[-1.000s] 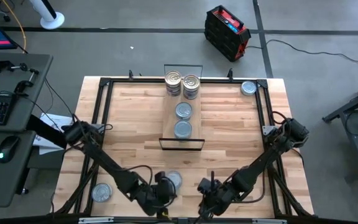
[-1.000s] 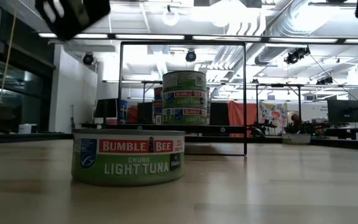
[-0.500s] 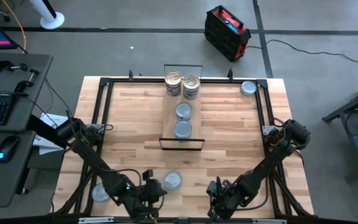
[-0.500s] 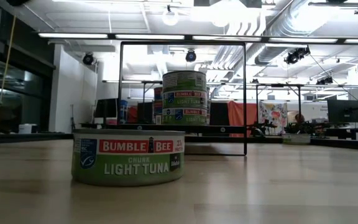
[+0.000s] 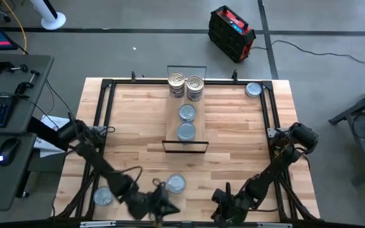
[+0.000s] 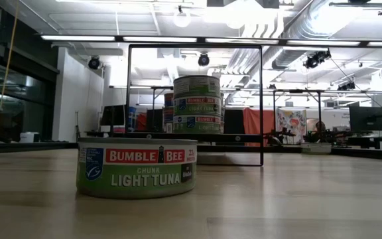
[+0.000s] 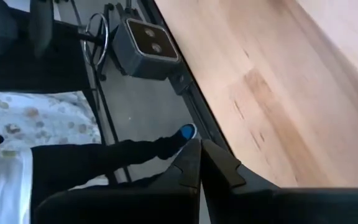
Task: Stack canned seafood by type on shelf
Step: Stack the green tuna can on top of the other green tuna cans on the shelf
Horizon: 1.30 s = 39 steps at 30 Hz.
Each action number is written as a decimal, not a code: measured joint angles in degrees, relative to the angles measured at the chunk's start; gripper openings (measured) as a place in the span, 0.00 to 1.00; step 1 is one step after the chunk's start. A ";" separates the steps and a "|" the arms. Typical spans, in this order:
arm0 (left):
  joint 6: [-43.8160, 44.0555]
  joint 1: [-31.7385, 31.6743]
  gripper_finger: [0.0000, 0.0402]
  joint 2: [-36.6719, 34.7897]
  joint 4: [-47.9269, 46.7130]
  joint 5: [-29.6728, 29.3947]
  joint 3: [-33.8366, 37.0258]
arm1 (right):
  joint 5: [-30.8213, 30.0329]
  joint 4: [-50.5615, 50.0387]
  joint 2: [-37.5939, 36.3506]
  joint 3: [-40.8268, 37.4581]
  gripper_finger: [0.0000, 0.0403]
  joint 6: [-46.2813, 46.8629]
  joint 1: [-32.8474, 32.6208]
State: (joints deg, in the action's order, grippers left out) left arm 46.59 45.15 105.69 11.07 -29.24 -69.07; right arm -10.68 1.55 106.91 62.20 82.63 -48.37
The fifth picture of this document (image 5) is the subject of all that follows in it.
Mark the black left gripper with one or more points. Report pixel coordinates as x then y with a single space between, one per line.
143 204

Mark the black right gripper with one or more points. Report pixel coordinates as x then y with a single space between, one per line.
233 204

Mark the silver lid seafood can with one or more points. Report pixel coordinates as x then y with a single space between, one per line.
103 195
176 183

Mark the green label tuna can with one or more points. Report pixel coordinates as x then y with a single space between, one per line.
186 131

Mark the silver pull-tab lid can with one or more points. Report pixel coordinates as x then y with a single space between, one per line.
187 112

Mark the silver plain lid can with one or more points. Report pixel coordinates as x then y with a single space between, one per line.
253 89

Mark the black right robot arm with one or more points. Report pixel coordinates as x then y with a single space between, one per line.
277 168

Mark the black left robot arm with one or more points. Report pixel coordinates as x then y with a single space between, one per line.
97 161

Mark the wooden shelf with black frames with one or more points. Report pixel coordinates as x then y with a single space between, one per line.
171 120

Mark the white paper sheets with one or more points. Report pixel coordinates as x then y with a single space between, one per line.
52 122

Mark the black computer mouse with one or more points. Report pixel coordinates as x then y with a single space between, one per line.
8 151

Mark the red and black toolbox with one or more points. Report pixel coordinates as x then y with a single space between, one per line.
231 35

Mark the black desk clamp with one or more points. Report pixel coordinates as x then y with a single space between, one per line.
5 67
24 85

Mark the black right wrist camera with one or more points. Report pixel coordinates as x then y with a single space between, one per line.
221 193

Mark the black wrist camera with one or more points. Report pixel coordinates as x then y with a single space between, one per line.
221 193
163 193

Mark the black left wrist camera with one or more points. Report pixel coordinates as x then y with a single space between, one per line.
163 193

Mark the silver rail bracket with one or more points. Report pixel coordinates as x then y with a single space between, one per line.
274 225
97 224

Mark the grey frame bracket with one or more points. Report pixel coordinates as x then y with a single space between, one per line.
100 129
271 131

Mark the black aluminium table frame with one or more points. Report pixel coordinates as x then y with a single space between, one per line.
157 82

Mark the black side table frame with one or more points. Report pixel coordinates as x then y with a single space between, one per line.
360 133

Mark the white pedestal stand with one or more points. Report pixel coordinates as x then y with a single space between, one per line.
53 19

